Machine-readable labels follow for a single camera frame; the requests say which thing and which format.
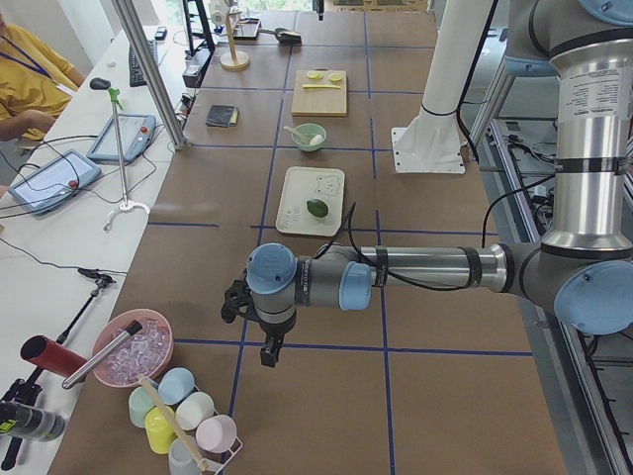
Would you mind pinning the blue teach pendant far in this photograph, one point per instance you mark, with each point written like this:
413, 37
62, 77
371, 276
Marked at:
136, 133

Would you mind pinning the wooden mug tree stand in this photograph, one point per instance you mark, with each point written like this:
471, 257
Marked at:
233, 60

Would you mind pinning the black keyboard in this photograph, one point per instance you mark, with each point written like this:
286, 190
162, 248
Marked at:
136, 78

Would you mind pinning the pink bowl of ice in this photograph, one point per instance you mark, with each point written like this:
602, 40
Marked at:
146, 353

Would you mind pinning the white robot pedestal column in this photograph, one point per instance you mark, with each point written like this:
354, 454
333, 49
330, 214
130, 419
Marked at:
431, 142

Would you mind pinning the bamboo cutting board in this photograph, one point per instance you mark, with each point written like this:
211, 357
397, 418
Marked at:
320, 102

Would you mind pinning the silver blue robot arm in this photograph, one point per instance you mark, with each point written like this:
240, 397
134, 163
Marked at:
580, 270

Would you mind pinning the pink cup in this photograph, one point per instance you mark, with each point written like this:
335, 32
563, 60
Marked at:
216, 434

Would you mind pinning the blue teach pendant near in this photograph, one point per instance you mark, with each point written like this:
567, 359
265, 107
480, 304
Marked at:
54, 183

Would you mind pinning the grey yellow sponge cloth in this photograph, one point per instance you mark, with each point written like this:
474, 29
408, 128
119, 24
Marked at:
222, 116

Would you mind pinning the grey cup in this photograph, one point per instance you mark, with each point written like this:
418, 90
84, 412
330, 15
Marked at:
180, 460

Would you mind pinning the metal ice scoop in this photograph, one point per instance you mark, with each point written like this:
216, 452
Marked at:
284, 37

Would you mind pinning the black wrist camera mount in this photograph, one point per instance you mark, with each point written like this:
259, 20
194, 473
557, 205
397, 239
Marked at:
238, 303

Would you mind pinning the aluminium frame post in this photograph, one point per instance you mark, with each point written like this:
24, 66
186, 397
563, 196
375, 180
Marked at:
126, 11

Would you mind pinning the light green cup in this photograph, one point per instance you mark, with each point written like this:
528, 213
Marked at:
139, 404

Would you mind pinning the steel tube in bowl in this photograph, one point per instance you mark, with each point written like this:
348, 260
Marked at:
79, 375

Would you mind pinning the cream bear tray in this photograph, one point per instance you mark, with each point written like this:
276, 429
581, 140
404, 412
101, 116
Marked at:
302, 184

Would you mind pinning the wooden stick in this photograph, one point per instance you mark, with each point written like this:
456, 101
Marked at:
202, 463

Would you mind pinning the white cup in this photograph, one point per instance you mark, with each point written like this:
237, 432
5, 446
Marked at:
196, 408

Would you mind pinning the person in yellow shirt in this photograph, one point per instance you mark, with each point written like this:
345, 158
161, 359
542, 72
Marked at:
37, 83

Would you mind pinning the yellow plastic knife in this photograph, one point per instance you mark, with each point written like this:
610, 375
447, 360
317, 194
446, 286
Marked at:
310, 86

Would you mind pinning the green lime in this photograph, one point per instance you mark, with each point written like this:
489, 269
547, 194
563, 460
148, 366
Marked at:
317, 208

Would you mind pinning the blue teach pendant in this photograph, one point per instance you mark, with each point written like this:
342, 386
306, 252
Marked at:
54, 183
136, 133

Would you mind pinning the wire cup rack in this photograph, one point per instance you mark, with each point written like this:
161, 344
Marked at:
181, 410

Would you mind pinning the light green bowl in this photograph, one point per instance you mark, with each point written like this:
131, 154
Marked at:
310, 130

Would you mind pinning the blue cup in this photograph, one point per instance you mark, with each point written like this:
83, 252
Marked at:
176, 385

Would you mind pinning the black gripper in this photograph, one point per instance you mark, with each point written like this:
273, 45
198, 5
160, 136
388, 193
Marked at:
275, 331

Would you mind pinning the yellow cup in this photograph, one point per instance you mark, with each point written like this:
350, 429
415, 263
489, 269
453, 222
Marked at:
159, 433

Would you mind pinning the beige ceramic spoon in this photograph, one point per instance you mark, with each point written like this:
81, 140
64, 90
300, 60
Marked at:
297, 135

